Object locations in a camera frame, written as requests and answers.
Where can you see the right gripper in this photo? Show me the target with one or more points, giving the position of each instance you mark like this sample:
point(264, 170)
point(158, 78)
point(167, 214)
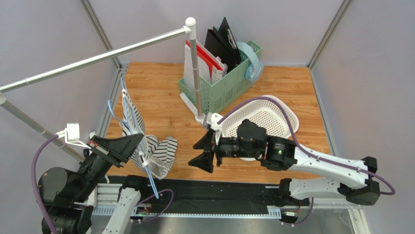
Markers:
point(215, 147)

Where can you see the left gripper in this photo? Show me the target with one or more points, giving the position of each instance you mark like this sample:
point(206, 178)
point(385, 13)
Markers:
point(121, 147)

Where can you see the blue wire hanger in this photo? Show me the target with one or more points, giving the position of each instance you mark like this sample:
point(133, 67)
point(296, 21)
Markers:
point(132, 123)

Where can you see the black white striped tank top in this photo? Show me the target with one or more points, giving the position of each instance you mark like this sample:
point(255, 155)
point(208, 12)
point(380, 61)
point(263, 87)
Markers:
point(162, 155)

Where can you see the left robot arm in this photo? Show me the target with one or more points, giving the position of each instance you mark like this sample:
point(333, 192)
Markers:
point(60, 192)

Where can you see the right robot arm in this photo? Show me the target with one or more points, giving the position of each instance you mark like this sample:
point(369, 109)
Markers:
point(338, 178)

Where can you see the green plastic file basket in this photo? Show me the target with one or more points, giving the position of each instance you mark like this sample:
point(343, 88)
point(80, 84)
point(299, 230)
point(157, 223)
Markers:
point(216, 97)

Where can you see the white perforated plastic basket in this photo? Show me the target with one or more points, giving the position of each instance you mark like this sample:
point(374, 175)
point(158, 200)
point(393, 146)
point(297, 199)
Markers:
point(258, 122)

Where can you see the white document folder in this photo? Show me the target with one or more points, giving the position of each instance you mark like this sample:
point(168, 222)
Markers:
point(204, 73)

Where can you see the red folder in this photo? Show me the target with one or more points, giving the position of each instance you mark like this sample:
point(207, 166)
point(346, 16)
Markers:
point(206, 56)

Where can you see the black folder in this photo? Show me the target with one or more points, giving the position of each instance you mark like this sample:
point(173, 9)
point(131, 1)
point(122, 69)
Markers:
point(215, 44)

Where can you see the black clipboard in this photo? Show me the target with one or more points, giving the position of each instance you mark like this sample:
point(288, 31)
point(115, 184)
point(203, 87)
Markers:
point(225, 36)

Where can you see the silver clothes rack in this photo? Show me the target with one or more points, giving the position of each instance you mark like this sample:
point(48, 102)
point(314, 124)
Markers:
point(188, 29)

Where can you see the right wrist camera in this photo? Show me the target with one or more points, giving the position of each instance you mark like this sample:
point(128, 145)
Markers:
point(211, 122)

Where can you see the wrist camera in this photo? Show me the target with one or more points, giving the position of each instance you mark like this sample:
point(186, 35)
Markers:
point(71, 135)
point(211, 122)

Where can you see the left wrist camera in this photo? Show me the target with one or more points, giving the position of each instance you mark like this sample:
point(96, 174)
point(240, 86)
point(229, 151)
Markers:
point(71, 135)

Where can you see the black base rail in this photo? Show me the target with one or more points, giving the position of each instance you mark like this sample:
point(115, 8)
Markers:
point(194, 198)

